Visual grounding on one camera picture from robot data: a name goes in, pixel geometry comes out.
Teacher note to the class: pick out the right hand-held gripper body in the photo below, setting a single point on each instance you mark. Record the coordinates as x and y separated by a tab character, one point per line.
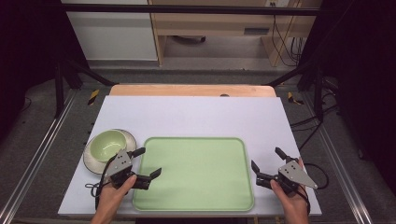
295	174

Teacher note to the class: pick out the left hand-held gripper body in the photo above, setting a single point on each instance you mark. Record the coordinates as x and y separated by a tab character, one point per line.
120	163

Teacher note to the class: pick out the person's right hand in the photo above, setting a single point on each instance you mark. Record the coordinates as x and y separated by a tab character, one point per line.
292	202

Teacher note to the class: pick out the person's left hand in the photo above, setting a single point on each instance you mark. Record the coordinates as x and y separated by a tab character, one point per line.
112	197

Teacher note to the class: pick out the white plate with dark rim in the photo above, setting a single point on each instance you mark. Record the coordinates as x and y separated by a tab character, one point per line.
130	141

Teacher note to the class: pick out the green bowl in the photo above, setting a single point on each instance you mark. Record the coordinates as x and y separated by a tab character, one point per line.
107	144

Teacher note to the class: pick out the green tray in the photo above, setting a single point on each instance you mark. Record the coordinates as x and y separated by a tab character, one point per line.
193	174

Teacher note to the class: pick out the yellow and black tape strip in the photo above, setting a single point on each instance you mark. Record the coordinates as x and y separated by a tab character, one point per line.
291	97
93	97

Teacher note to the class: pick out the black metal stand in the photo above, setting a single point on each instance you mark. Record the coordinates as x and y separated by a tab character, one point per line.
59	90
318	93

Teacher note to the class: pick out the wooden table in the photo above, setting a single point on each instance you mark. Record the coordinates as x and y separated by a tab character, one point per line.
186	90

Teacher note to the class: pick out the white cabinet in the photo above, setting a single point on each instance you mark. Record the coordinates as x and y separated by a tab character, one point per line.
112	37

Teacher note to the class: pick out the dark curtain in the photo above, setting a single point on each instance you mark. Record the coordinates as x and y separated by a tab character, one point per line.
28	46
364	62

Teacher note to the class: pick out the grey label on desk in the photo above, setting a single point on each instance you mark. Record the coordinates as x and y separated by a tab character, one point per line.
256	31

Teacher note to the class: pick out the light wooden desk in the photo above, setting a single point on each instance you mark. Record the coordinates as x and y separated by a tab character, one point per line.
202	25

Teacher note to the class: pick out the aluminium floor rail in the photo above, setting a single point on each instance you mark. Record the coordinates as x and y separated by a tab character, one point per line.
339	161
40	149

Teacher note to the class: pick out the black horizontal frame bar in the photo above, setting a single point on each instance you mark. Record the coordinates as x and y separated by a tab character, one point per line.
186	9

